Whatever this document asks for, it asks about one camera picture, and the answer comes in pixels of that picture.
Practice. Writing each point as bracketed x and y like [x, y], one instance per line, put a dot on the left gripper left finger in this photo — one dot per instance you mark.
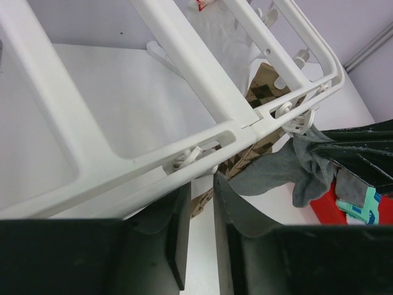
[144, 254]

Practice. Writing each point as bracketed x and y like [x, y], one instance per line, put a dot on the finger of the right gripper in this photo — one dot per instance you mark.
[375, 138]
[372, 168]

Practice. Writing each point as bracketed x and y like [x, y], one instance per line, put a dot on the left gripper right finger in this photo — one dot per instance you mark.
[258, 255]

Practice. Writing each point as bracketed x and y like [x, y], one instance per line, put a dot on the grey sock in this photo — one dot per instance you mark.
[294, 163]
[350, 189]

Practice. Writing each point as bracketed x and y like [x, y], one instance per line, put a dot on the brown argyle sock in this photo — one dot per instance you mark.
[235, 165]
[262, 89]

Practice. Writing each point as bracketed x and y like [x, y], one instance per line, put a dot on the white clip drying hanger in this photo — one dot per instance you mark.
[87, 124]

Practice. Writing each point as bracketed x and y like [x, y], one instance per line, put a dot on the red plastic tray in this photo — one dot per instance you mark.
[326, 210]

